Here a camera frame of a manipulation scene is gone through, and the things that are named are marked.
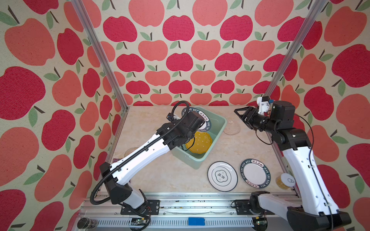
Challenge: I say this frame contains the clear glass plate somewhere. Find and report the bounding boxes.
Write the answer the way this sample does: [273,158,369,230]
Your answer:
[223,121,241,136]

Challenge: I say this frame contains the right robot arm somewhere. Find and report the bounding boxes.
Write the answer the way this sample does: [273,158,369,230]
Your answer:
[234,97,352,231]

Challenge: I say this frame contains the yellow polka dot plate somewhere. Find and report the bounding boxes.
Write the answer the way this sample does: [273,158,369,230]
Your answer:
[185,131,213,155]

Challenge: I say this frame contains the left aluminium frame post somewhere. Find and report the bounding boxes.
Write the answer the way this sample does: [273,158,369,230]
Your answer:
[70,0,129,112]

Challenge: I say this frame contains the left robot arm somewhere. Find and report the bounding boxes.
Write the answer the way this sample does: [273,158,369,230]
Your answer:
[90,101,205,213]

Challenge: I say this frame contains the white plate dark lettered rim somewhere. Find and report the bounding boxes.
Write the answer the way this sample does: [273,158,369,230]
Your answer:
[183,107,212,132]

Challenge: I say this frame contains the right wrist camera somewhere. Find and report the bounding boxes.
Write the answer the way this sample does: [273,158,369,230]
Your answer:
[257,96,274,115]

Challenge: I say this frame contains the white plate green clover emblem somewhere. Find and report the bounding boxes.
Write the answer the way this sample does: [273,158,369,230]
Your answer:
[207,161,238,192]

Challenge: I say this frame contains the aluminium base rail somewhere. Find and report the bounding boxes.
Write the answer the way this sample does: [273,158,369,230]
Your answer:
[70,192,291,231]

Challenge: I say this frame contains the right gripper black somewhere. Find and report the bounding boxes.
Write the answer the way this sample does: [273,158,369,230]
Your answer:
[236,105,281,137]

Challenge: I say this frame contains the mint green plastic bin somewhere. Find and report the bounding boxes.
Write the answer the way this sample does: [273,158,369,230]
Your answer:
[172,106,227,169]

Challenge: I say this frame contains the aluminium frame post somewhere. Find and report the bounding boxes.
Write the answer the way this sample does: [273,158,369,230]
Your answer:
[70,0,129,112]
[263,0,329,97]

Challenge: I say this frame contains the dark cylindrical can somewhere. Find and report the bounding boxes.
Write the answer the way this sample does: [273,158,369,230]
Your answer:
[77,218,98,230]

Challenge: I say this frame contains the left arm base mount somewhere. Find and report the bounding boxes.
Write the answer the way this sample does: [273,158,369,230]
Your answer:
[120,200,161,216]

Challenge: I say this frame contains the blue block on rail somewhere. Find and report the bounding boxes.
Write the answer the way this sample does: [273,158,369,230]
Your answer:
[188,217,205,226]

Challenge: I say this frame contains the right aluminium frame post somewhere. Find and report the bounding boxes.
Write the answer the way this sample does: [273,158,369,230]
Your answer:
[263,0,329,97]

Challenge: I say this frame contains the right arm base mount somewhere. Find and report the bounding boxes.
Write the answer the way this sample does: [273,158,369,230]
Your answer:
[232,199,263,215]

